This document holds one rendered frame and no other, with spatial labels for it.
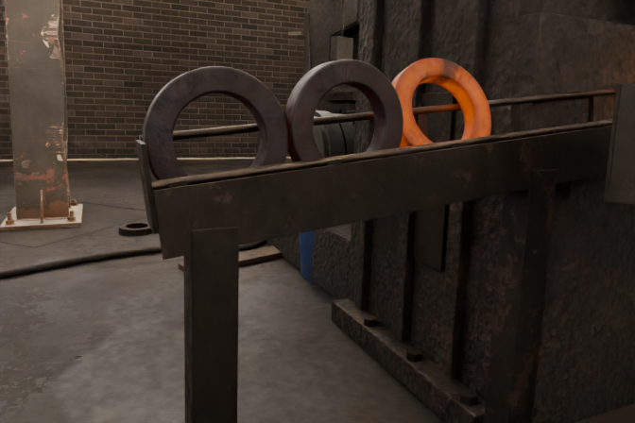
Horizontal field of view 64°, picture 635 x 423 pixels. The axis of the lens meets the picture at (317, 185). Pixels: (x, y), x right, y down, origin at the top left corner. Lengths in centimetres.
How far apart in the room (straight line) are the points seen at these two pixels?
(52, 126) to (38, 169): 25
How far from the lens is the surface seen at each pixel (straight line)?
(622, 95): 68
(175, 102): 64
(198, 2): 696
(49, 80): 316
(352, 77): 72
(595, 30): 116
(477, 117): 87
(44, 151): 317
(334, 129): 201
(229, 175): 64
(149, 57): 677
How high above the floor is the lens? 68
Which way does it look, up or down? 8 degrees down
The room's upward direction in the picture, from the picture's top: 2 degrees clockwise
